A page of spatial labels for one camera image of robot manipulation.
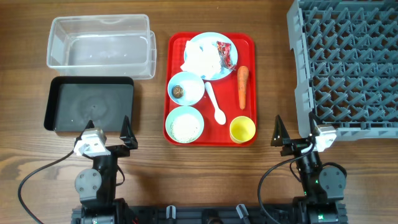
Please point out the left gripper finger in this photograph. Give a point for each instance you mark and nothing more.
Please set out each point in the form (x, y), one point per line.
(127, 135)
(89, 125)

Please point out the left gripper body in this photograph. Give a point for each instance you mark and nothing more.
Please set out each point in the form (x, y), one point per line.
(119, 152)

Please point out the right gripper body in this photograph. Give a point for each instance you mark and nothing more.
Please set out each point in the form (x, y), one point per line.
(295, 148)

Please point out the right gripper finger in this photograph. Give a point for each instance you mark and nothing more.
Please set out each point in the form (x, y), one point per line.
(280, 135)
(314, 123)

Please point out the yellow cup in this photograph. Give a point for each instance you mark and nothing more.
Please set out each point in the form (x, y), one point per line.
(242, 129)

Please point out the white rice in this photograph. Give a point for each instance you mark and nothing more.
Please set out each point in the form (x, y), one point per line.
(185, 128)

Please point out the green bowl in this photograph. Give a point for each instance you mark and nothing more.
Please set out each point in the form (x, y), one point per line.
(179, 111)

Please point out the brown mushroom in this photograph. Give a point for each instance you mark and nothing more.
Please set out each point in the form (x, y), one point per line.
(177, 91)

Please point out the orange carrot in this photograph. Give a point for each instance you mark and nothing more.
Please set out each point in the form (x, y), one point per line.
(242, 76)

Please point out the light blue bowl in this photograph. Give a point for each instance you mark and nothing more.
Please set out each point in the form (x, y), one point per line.
(191, 86)

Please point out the red snack wrapper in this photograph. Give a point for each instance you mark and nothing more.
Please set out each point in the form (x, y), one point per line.
(224, 50)

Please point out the white tissue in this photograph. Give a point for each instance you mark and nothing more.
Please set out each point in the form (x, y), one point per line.
(203, 61)

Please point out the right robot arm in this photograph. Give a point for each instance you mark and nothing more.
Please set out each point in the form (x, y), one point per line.
(323, 183)

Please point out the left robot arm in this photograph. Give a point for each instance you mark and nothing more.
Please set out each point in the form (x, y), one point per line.
(97, 186)

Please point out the grey dishwasher rack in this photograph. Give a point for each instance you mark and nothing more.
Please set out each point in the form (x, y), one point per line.
(346, 63)

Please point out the black plastic tray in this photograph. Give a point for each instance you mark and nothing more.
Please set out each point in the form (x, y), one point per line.
(75, 100)

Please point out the white plastic spoon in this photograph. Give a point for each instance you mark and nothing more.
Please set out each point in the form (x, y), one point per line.
(219, 115)

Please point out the clear plastic bin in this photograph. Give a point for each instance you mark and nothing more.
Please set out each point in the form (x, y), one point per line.
(119, 45)

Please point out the red serving tray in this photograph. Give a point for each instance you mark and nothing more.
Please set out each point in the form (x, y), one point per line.
(226, 91)

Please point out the light blue plate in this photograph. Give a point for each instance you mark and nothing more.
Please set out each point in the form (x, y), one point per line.
(213, 37)

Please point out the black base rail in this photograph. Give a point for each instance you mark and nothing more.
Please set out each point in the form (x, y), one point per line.
(211, 214)

